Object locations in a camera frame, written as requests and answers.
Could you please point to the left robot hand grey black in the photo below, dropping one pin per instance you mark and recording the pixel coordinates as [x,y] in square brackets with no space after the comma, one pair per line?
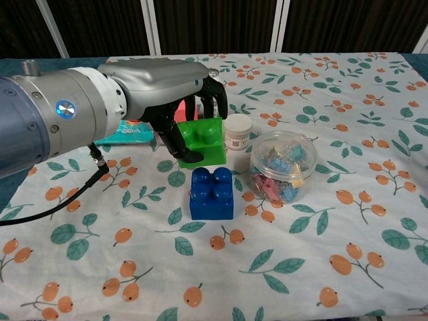
[157,78]

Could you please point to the green building block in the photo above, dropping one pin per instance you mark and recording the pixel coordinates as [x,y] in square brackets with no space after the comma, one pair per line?
[207,140]

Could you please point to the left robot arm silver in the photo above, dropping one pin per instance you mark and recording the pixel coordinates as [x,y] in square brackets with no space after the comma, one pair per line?
[50,113]

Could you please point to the red block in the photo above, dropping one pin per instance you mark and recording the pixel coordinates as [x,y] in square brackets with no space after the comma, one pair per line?
[181,112]

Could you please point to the teal snack packet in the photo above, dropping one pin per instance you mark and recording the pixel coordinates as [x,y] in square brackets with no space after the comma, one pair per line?
[128,132]

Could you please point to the small white jar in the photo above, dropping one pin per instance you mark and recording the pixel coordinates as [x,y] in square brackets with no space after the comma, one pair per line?
[238,132]

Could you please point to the blue building block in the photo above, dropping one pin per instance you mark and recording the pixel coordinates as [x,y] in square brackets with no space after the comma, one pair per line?
[211,194]

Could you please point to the clear tub of binder clips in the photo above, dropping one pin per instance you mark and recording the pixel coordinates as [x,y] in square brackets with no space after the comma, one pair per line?
[282,167]

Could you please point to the floral fruit print tablecloth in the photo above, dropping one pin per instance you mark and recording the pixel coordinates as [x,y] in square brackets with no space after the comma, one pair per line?
[267,234]

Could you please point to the white folding screen frame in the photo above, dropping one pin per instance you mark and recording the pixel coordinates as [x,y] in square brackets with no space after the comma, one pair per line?
[152,26]

